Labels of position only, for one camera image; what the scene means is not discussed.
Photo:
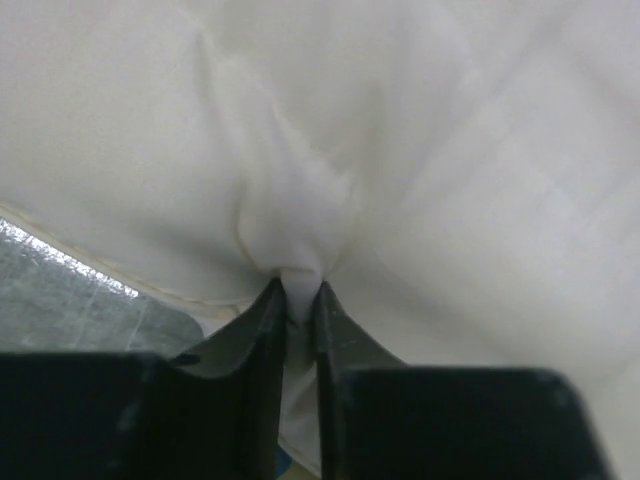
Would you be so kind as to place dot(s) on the blue beige patchwork pillowcase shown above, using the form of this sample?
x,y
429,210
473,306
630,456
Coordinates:
x,y
287,468

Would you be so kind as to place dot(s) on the cream white pillow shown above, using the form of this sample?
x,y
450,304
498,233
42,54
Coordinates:
x,y
465,174

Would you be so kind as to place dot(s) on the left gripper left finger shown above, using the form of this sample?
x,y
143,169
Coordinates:
x,y
211,412

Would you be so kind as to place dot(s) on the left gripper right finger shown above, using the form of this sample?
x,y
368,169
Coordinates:
x,y
381,418

